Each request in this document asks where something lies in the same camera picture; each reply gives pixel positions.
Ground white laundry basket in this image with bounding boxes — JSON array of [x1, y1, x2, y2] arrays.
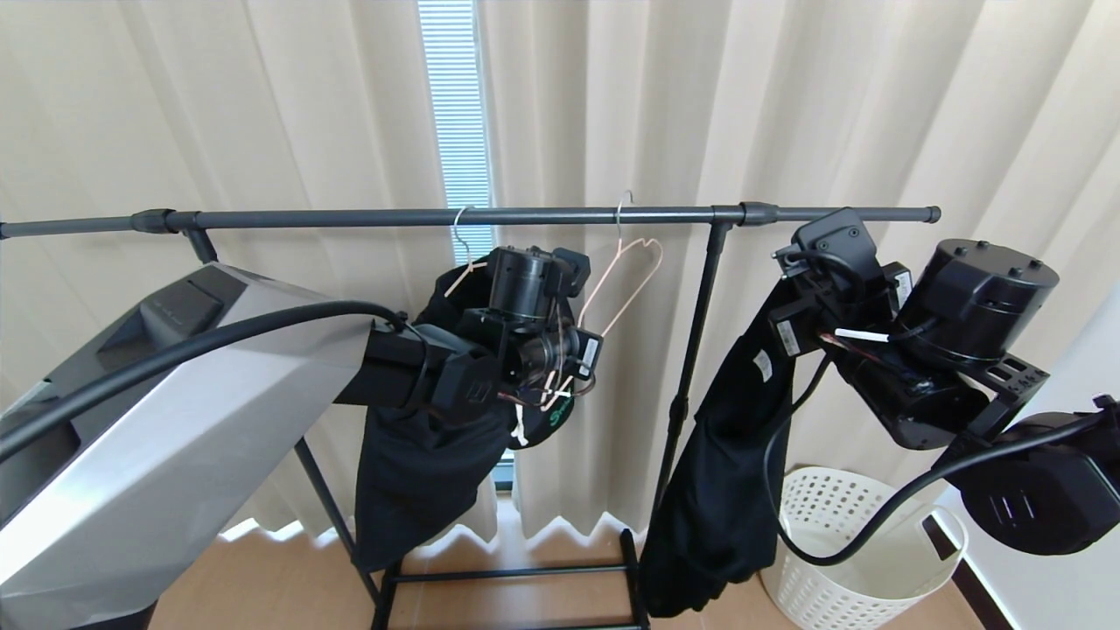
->
[[759, 466, 970, 630]]

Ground beige curtain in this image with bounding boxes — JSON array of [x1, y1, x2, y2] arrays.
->
[[0, 0, 500, 543], [477, 0, 1120, 543]]

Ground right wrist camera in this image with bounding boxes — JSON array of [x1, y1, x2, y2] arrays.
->
[[773, 207, 911, 307]]

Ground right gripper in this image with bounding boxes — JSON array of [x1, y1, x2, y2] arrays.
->
[[770, 297, 990, 450]]

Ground black cable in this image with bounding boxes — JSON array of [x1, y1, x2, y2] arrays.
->
[[0, 300, 409, 462], [763, 354, 1120, 567]]

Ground black drawstring shorts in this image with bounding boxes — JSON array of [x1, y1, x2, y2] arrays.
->
[[354, 262, 583, 571]]

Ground black clothes rack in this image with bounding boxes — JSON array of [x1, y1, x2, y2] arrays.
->
[[0, 203, 942, 630]]

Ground pink clothes hanger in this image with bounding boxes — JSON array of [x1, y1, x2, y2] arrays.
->
[[444, 208, 491, 298], [538, 191, 664, 412]]

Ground black garment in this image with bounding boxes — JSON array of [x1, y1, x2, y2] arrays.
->
[[639, 280, 821, 618]]

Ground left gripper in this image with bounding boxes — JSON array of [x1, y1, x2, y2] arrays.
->
[[518, 325, 603, 399]]

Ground window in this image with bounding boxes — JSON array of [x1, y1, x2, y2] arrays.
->
[[417, 0, 517, 495]]

